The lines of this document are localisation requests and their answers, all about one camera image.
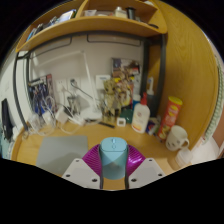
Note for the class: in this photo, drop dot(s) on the light blue computer mouse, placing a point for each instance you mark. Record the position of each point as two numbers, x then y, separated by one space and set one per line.
113 160

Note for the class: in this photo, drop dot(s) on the steel cup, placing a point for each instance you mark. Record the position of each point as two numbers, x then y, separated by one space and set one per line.
73 105

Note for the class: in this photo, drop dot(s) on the white power strip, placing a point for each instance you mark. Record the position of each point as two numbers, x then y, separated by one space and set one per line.
77 119

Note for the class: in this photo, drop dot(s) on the white lotion bottle red cap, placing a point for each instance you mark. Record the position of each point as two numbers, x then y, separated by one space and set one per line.
140 116

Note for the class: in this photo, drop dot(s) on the clear bottle white pump nozzle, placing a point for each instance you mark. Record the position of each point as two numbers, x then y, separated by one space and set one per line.
151 95

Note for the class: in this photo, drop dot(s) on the clear plastic cup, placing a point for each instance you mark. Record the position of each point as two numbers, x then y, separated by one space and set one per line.
34 121

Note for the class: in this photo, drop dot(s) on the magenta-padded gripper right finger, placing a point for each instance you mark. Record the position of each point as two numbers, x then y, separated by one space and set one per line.
136 165

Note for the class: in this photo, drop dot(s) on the white charger block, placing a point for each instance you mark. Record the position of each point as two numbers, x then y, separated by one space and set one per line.
61 116

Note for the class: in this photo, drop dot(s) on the small white desk clock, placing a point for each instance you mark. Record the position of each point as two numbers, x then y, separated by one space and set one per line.
121 122

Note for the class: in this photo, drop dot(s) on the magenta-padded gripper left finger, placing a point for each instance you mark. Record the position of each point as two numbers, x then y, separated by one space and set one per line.
90 165

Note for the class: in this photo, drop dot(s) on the white desk lamp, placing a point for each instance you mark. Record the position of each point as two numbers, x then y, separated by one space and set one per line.
90 86

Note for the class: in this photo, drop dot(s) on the white wall socket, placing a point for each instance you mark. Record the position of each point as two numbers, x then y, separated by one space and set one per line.
75 83
61 85

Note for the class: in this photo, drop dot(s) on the white wall box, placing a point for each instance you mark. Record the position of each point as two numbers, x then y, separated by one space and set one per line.
102 81

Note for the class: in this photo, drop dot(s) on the grey mouse pad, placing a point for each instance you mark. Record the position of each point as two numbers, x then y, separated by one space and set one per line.
61 150

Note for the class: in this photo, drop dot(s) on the wooden shelf unit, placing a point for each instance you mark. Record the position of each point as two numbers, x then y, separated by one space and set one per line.
100 25

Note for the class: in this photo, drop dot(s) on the colourful poster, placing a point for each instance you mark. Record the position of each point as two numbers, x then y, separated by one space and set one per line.
128 70

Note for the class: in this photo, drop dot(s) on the white printed mug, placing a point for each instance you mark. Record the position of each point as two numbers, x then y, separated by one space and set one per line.
175 138

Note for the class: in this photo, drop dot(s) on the black hanging bag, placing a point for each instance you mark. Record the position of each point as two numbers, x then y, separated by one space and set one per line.
6 118

